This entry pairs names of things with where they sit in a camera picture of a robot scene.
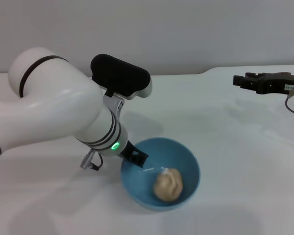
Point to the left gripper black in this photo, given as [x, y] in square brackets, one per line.
[128, 153]

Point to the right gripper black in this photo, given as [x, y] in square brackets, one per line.
[274, 82]

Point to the blue bowl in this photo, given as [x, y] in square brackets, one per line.
[142, 191]

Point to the beige egg yolk pastry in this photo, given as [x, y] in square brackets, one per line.
[169, 186]

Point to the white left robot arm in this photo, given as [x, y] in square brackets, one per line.
[51, 102]

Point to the left silver camera bracket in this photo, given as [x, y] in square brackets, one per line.
[115, 102]

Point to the left wrist camera black silver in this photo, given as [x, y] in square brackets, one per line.
[120, 76]

